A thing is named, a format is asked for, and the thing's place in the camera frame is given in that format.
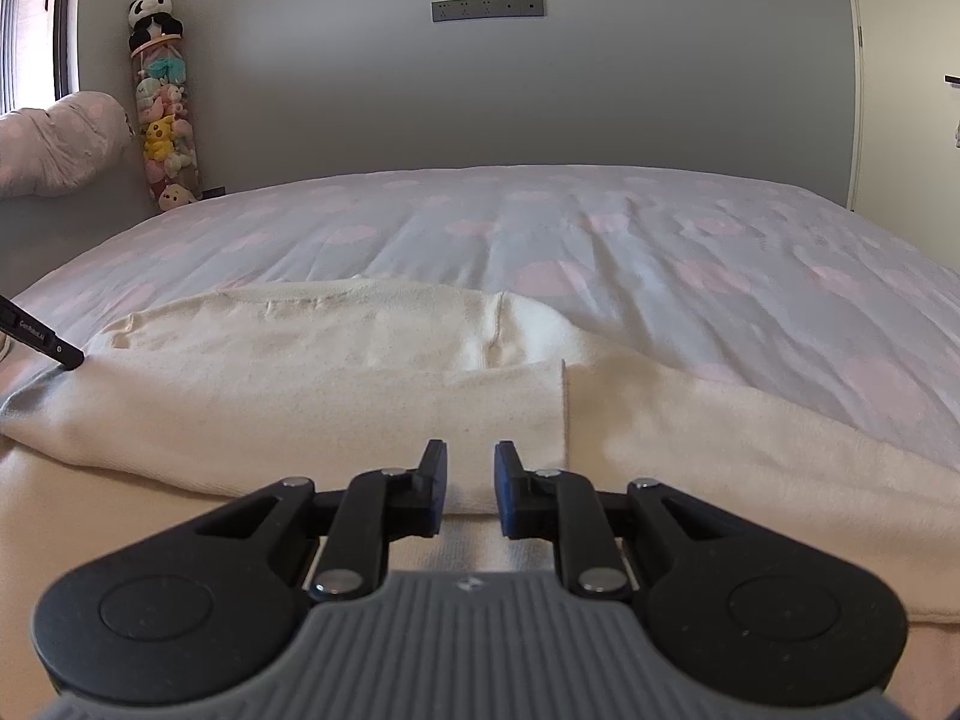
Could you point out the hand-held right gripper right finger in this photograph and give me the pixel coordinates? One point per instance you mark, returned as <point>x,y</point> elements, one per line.
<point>504,491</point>

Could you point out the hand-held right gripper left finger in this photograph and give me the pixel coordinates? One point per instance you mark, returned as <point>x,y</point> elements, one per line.
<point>437,491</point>

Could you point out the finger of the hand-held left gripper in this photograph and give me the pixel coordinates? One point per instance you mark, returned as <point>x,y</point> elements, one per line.
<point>37,334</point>

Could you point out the cream knit sweater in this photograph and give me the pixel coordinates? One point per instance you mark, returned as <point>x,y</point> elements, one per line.
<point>300,375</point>

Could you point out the pink spotted pillow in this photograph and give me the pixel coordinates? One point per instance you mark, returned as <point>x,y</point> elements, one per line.
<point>60,142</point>

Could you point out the clear tube of plush toys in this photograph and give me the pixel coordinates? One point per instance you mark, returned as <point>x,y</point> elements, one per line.
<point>166,127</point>

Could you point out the polka dot bed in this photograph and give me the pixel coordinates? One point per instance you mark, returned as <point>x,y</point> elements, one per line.
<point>600,240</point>

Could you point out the window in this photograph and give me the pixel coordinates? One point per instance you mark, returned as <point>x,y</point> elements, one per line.
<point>30,30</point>

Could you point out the small dark wall socket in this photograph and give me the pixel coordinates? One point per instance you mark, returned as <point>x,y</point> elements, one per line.
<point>212,193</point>

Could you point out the grey wall outlet panel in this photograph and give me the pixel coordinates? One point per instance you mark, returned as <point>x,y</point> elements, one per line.
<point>487,8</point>

